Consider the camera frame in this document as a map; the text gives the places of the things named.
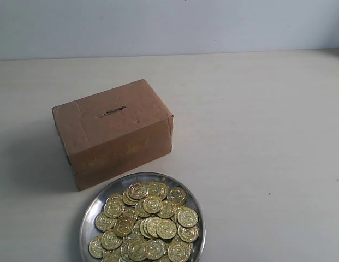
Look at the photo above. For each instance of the gold coin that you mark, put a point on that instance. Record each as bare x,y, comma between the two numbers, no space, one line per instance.
188,234
95,247
187,217
138,249
104,223
166,229

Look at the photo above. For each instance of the gold coin middle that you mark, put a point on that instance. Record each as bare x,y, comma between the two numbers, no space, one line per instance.
166,229

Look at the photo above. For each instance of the gold coin left side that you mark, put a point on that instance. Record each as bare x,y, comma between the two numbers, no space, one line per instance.
104,223

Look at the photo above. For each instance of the gold coin far right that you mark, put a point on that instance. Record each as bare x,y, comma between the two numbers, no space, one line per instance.
188,234

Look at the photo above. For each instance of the round steel plate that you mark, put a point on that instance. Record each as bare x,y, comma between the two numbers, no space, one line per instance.
118,184

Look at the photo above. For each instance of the gold coin front left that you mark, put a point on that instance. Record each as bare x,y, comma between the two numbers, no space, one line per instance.
95,247

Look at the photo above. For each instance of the brown cardboard box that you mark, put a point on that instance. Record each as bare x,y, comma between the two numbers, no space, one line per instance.
112,132

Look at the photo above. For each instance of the gold coin right side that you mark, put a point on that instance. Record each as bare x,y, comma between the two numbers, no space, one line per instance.
187,217

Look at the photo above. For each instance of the gold coin front centre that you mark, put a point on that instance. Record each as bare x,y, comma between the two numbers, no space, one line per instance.
138,249

